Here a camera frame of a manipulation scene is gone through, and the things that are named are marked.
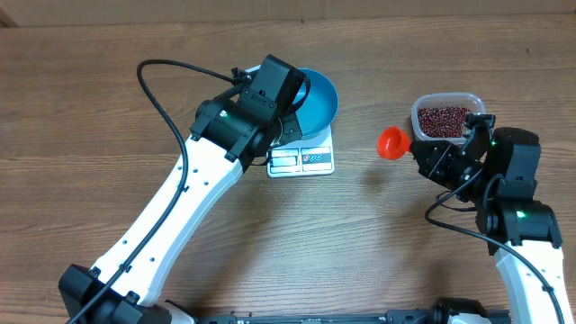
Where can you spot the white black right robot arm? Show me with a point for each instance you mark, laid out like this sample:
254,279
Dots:
495,170

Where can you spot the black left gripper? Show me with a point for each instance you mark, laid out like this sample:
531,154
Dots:
292,129

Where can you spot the clear plastic bean container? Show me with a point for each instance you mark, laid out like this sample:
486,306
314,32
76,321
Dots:
467,100

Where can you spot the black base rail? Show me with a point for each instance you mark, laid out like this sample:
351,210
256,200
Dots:
445,310

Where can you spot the teal blue bowl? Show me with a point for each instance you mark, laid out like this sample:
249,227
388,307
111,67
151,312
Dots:
320,108

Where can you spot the red adzuki beans in container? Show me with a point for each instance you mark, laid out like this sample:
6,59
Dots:
442,121

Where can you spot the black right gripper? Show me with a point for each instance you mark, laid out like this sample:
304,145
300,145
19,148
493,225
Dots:
432,158

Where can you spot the orange measuring scoop blue handle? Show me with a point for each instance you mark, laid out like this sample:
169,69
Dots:
393,143

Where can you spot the white digital kitchen scale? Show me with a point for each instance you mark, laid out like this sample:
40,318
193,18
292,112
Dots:
310,157

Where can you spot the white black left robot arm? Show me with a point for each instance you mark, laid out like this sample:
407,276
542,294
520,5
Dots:
257,113

